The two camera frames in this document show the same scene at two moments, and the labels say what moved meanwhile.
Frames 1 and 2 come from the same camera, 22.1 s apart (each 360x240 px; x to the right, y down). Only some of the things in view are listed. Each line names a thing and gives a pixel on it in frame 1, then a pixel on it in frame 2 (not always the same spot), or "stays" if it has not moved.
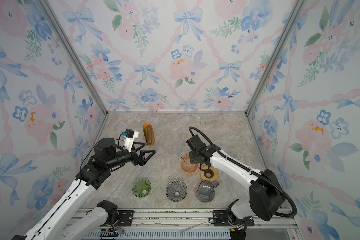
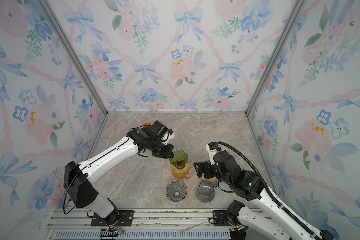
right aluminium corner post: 298,7 stays
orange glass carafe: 186,165 → 179,175
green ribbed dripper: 141,188 → 180,159
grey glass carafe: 205,191 stays
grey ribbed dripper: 176,190 stays
